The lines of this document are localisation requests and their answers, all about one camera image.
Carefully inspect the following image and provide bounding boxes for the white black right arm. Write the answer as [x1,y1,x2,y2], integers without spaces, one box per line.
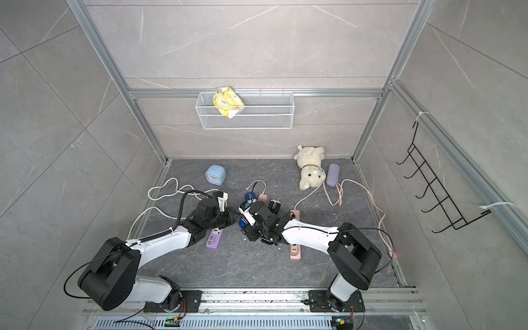
[238,201,393,312]

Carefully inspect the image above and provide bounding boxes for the purple power strip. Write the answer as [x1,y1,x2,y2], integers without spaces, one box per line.
[206,228,224,250]

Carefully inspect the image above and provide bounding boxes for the white teddy bear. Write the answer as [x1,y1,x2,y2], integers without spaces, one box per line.
[294,145,327,191]

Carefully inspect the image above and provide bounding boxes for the pink power strip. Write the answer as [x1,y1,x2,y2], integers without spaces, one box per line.
[290,210,301,260]

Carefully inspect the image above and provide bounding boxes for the lavender oval case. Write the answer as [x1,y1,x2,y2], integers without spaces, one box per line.
[325,163,340,188]

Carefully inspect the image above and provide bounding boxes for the black silver shaver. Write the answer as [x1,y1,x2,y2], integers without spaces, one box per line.
[268,199,281,214]

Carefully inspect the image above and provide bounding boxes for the thin white USB cable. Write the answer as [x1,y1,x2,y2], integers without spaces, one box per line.
[246,179,268,195]

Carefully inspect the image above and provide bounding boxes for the metal base rail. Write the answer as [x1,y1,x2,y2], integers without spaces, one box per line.
[76,287,433,329]

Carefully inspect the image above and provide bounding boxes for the blue shaver on table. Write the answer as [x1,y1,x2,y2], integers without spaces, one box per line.
[245,192,257,204]

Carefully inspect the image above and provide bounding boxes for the blue shaver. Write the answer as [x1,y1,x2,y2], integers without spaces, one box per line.
[239,217,248,229]
[245,192,257,204]

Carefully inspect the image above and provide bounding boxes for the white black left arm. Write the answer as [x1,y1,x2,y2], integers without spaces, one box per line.
[77,191,234,312]

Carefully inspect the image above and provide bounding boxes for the black wall hook rack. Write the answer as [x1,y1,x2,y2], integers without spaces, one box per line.
[396,122,492,234]

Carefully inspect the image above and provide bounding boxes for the white wire wall basket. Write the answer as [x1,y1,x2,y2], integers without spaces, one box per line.
[195,92,295,130]

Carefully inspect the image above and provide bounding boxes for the light blue alarm clock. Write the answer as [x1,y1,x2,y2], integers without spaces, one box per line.
[205,164,227,186]

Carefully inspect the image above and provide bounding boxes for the pink power cord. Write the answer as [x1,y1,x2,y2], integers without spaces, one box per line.
[293,179,399,261]

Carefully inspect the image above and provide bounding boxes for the pink USB charger front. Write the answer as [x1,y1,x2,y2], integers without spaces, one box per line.
[257,193,268,202]

